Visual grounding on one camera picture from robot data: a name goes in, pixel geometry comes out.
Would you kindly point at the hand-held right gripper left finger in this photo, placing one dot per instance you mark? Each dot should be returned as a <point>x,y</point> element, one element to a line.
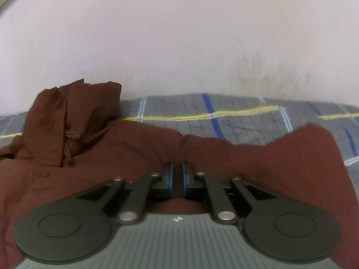
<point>170,182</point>

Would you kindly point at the grey plaid blanket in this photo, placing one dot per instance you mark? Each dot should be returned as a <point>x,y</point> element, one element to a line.
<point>241,123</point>

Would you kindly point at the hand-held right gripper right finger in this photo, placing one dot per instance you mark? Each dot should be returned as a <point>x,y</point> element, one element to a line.
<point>184,182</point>

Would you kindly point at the maroon padded jacket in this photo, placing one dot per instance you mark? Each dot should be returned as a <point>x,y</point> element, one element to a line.
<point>117,148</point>

